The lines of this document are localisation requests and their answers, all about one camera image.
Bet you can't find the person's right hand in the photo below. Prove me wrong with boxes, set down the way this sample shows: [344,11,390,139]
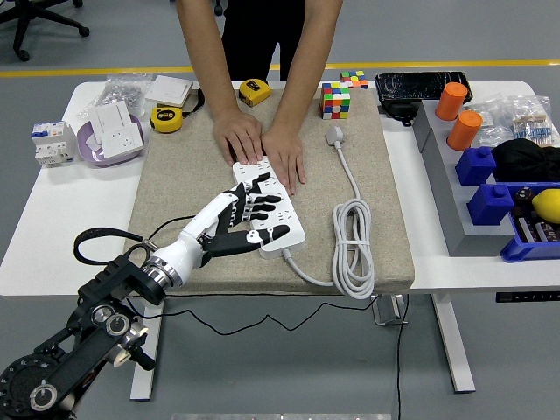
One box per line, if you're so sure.
[213,108,264,166]

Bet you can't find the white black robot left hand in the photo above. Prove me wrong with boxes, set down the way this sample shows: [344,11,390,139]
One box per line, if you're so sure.
[150,172,291,284]

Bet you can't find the person's left hand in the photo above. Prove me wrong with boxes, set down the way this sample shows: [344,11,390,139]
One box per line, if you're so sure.
[261,124,306,197]

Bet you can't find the white power strip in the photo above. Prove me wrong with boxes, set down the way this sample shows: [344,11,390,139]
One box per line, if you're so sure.
[232,160,307,260]

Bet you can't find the thin black plug cord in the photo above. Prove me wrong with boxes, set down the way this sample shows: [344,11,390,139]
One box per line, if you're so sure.
[143,213,384,337]

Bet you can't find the white three-pin plug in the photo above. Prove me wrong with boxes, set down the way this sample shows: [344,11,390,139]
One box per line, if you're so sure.
[325,125,347,148]

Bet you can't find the yellow square tape measure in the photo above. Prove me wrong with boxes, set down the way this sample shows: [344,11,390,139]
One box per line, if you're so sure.
[239,78,273,108]

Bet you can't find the large colourful puzzle cube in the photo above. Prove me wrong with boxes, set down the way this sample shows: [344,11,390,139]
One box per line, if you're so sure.
[321,80,353,120]

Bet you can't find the yellow round tape measure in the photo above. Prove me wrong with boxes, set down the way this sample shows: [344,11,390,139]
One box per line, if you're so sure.
[150,104,184,134]

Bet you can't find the white flat box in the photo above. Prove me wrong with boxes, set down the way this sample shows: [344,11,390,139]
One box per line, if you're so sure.
[144,74,194,108]

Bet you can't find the small colourful puzzle cube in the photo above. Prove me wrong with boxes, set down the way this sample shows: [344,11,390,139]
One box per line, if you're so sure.
[339,69,368,90]

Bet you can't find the person's torso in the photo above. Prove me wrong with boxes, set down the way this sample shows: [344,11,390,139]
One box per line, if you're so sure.
[220,0,307,82]

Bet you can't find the grey-brown fabric mat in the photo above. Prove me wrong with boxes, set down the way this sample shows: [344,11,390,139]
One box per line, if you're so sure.
[115,89,416,298]

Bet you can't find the clear bag of screws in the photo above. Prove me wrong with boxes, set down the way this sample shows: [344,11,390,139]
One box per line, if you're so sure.
[78,73,154,122]

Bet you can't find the purple bowl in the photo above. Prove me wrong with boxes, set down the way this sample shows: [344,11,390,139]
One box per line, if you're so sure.
[77,114,148,168]

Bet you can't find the black marbled tray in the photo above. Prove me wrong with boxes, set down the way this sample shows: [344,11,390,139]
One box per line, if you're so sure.
[374,71,474,105]

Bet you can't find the grey stepped block stand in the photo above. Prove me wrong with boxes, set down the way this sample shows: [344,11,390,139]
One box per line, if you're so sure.
[412,99,515,259]

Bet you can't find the white table leg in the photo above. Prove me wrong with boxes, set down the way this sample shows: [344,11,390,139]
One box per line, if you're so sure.
[430,293,477,394]
[129,297,166,402]

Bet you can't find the white circuit breaker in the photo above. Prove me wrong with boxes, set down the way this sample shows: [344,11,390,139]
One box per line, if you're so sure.
[30,121,78,168]

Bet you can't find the orange cylinder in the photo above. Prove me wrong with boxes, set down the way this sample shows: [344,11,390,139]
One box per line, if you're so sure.
[435,81,468,122]
[446,109,484,152]

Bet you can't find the blue block with knob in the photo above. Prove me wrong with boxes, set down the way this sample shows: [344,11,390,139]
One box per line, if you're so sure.
[454,146,499,187]
[466,183,515,227]

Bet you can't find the clear plastic parts bag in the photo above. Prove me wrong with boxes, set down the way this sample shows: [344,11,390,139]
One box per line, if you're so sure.
[465,98,515,148]

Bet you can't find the black office chair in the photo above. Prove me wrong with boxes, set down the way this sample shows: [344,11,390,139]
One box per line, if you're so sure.
[0,0,91,62]

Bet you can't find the black cloth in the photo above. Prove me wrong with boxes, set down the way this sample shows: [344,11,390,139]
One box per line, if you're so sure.
[492,138,560,184]

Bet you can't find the clear bag of resistors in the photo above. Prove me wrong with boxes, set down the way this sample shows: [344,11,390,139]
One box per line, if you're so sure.
[509,94,557,148]

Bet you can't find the blue plastic bin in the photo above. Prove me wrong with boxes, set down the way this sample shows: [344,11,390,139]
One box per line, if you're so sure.
[500,182,560,263]

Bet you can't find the dark parts in bin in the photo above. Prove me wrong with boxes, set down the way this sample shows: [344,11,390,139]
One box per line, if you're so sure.
[514,186,560,244]

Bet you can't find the yellow lemon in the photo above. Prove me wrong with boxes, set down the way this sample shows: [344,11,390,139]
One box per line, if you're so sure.
[531,188,560,225]

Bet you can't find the black table control panel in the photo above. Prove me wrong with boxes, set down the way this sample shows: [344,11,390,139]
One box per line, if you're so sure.
[495,291,560,304]

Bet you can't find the black wrist strap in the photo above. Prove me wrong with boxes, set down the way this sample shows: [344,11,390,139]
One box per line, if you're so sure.
[181,86,207,118]

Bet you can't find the white wall socket panel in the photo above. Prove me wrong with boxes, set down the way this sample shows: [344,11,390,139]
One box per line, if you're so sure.
[101,122,145,159]

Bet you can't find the black adapter with strap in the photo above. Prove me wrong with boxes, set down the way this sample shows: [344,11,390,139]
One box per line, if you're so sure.
[378,101,419,128]

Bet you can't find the white power strip cord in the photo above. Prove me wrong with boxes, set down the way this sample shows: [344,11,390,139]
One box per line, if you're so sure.
[283,142,376,301]

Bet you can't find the white wall switch panel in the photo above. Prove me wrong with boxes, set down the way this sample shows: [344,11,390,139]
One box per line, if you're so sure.
[89,101,132,141]

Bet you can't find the metal bracket under table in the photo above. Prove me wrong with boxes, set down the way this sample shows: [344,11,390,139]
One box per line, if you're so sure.
[370,294,409,327]

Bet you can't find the black hanging cable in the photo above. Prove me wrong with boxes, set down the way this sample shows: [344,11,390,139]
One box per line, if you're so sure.
[395,295,410,420]

